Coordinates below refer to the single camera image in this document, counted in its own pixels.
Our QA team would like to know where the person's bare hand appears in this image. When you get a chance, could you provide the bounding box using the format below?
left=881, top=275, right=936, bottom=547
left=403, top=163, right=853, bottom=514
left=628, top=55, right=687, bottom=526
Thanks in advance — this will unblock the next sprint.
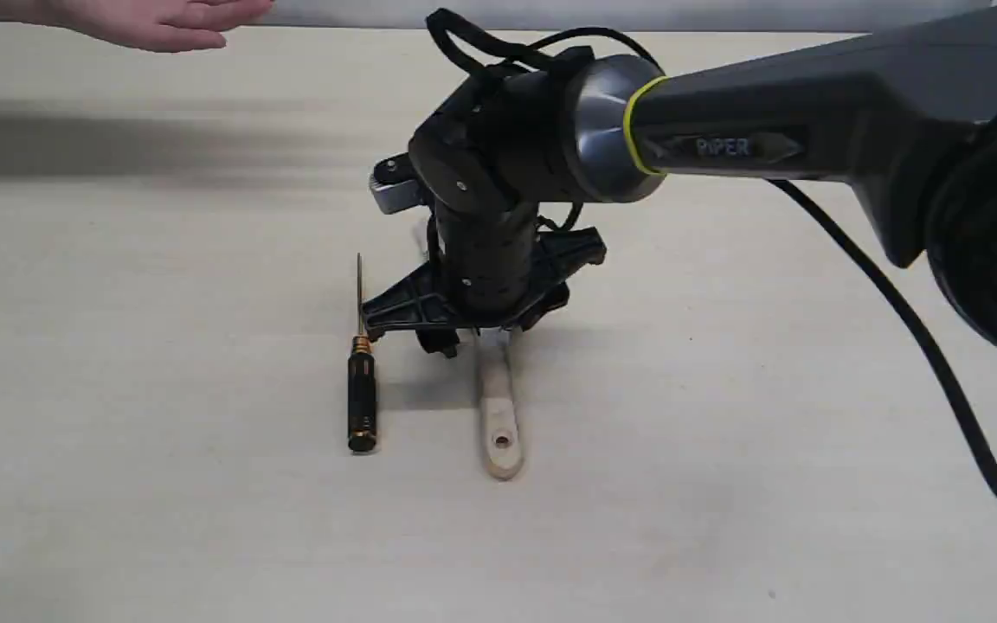
left=0, top=1, right=274, bottom=53

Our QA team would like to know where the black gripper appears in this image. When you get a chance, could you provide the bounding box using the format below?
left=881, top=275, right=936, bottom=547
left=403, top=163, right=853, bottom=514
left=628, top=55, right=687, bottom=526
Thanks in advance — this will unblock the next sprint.
left=361, top=202, right=607, bottom=359

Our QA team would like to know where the black gold precision screwdriver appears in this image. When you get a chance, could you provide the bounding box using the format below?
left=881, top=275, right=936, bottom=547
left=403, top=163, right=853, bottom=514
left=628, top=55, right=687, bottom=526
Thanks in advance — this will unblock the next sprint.
left=347, top=253, right=377, bottom=456

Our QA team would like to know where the black cable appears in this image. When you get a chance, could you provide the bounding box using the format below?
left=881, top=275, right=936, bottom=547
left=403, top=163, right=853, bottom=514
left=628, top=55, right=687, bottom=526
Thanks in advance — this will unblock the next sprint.
left=767, top=177, right=997, bottom=546

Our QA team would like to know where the wide wooden paint brush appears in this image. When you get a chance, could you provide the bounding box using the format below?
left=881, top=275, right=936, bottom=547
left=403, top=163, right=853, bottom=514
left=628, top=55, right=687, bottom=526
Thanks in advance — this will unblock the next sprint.
left=474, top=330, right=524, bottom=481

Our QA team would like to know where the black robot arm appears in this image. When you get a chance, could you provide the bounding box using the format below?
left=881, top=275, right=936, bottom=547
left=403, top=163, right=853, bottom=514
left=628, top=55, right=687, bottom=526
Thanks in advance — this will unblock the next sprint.
left=360, top=5, right=997, bottom=356

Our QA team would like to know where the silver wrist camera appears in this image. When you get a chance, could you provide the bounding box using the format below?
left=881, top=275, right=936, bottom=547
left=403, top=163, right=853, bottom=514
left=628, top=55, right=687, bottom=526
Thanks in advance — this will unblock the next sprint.
left=369, top=153, right=428, bottom=215

